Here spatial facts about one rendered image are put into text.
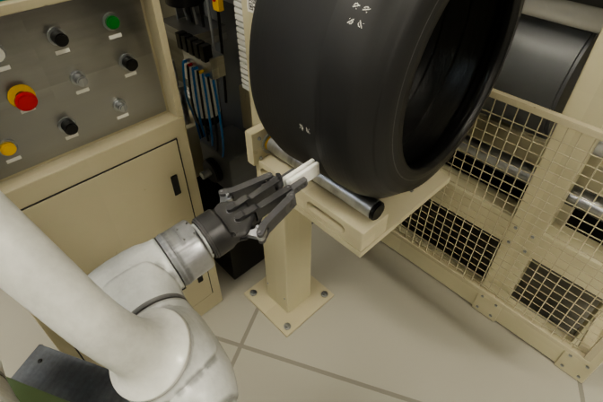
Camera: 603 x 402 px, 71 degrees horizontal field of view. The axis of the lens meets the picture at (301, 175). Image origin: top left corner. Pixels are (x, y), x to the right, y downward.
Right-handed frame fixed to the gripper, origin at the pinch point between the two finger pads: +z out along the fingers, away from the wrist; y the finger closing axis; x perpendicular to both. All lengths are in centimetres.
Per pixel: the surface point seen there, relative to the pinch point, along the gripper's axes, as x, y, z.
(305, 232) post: 67, 30, 19
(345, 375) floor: 106, -4, 5
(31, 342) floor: 97, 80, -79
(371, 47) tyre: -24.1, -7.0, 9.2
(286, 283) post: 86, 29, 6
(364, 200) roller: 14.5, -3.3, 12.7
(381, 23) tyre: -26.6, -6.9, 11.2
